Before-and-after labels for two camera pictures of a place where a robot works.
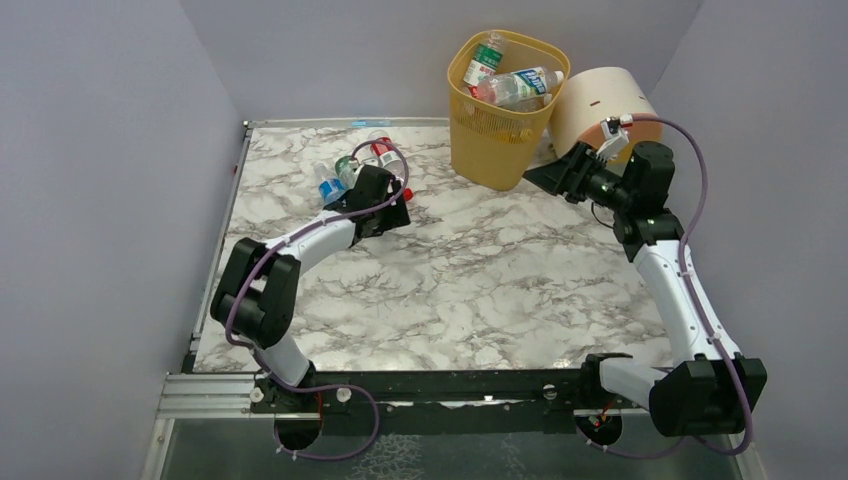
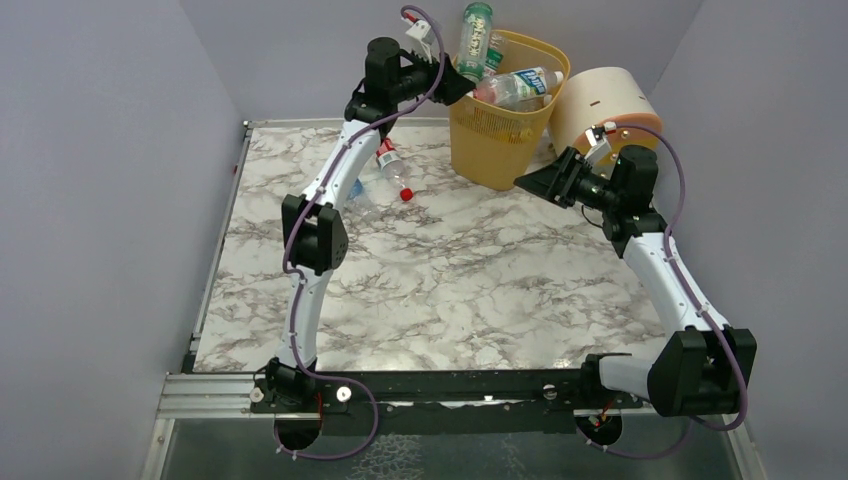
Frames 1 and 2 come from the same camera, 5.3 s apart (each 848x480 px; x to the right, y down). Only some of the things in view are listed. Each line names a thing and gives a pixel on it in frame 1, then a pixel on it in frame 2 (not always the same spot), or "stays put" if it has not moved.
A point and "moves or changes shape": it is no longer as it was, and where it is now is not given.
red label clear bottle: [389, 157] stays put
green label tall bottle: [347, 168] moves or changes shape
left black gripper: [370, 192] -> [435, 76]
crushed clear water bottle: [524, 88] stays put
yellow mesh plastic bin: [493, 145] stays put
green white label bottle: [486, 61] stays put
